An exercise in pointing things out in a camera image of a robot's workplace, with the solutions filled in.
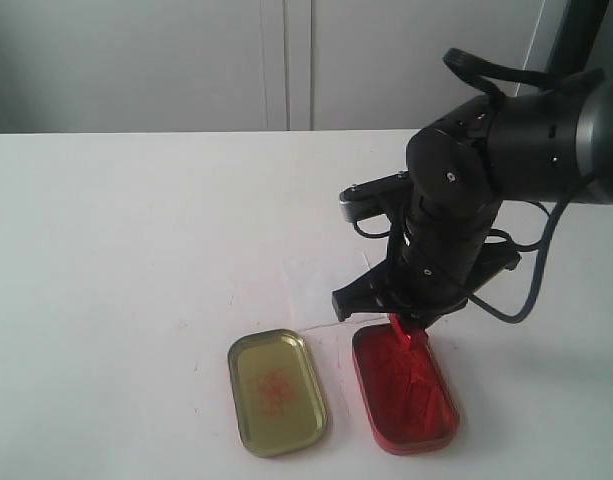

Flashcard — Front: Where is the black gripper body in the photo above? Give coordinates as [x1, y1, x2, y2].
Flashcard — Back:
[370, 241, 521, 319]

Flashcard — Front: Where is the red plastic stamp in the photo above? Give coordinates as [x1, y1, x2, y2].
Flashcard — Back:
[388, 313, 428, 351]

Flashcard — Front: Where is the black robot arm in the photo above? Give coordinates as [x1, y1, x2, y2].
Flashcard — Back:
[332, 72, 613, 329]

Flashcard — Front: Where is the red ink pad tin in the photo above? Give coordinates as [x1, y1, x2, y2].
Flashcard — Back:
[352, 322, 460, 455]

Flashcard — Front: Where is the white paper sheet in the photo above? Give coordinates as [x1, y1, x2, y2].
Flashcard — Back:
[283, 250, 372, 332]

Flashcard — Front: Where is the gold metal tin lid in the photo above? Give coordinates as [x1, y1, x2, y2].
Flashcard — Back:
[227, 329, 328, 458]

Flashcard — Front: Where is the white cabinet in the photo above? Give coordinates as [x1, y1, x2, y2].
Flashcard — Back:
[0, 1, 567, 133]

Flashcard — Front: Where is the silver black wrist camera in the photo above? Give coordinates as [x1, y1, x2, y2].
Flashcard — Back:
[339, 171, 413, 223]

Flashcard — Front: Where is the black cable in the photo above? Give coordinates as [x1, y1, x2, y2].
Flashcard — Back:
[353, 47, 605, 324]

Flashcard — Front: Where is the dark vertical post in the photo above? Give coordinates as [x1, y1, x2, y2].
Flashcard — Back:
[545, 0, 610, 77]

